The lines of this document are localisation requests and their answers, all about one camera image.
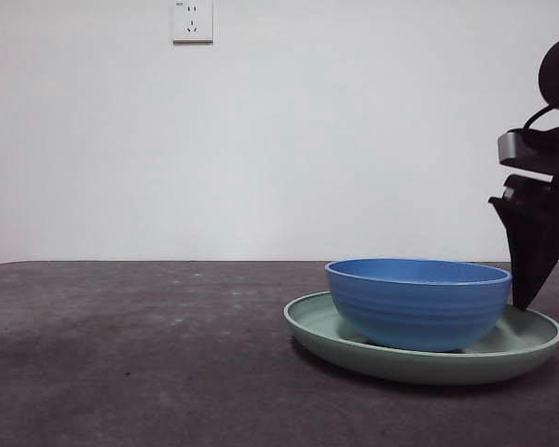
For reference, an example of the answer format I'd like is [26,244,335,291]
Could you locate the blue ribbed bowl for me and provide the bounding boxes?
[324,258,513,353]

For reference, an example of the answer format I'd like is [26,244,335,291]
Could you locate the pale green plate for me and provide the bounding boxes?
[282,291,559,386]

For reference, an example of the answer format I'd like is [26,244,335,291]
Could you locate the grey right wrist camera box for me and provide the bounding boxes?
[497,123,559,167]

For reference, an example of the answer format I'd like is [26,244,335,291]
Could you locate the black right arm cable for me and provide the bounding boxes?
[522,102,559,132]

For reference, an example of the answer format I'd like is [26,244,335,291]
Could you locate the white wall socket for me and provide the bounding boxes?
[172,0,214,46]

